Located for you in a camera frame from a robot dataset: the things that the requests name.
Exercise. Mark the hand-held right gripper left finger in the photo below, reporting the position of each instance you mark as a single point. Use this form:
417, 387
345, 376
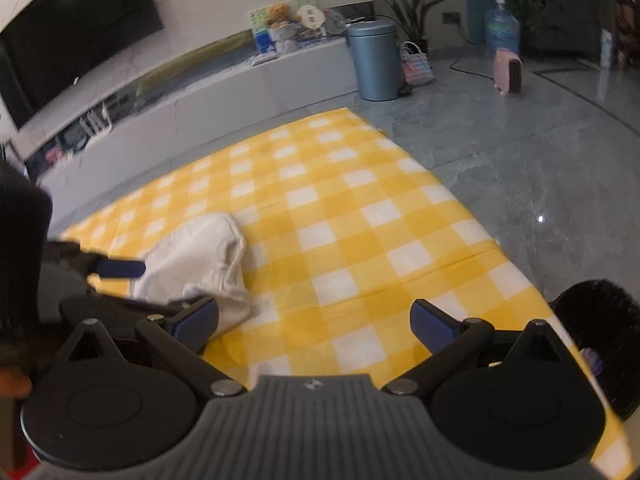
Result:
195, 322

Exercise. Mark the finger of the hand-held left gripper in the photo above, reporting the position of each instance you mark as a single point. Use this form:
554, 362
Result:
120, 269
115, 310

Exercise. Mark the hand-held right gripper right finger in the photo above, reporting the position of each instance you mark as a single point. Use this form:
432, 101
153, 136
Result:
432, 325

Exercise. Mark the white cloth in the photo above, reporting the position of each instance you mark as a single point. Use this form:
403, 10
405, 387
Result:
200, 255

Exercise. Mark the person's left hand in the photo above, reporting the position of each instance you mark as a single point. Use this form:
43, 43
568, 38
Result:
12, 382

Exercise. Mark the yellow checked tablecloth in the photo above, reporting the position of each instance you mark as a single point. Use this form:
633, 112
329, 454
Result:
350, 220

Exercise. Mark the white router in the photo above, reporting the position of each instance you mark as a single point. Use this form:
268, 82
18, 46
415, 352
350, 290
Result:
97, 122

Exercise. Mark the black furry object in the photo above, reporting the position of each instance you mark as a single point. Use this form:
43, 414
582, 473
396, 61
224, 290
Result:
600, 320

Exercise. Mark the white marble tv console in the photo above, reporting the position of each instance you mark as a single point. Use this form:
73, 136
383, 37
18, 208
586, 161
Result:
225, 95

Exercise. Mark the white book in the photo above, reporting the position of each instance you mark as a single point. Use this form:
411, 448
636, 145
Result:
262, 60

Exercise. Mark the pastel woven basket bag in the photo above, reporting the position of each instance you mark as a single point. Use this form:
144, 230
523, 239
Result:
417, 67

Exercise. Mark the pink space heater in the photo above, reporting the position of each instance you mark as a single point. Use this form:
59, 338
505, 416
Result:
507, 72

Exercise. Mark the blue-grey trash can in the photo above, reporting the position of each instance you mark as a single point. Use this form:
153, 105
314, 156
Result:
375, 60

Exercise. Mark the teddy bear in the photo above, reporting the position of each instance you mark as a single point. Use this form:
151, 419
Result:
279, 12

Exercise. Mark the blue water jug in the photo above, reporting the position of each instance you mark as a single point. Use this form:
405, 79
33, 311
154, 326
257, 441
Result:
501, 30

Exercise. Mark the white round sign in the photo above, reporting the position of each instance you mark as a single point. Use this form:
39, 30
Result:
310, 17

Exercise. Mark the tall green potted plant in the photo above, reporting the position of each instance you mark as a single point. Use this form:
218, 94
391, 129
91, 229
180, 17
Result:
415, 5

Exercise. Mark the dark cabinet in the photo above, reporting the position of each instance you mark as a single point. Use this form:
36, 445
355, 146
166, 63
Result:
565, 5

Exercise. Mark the black wall television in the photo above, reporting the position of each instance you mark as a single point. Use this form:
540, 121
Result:
75, 35

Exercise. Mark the wall outlet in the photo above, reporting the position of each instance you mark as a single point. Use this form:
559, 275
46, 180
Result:
451, 18

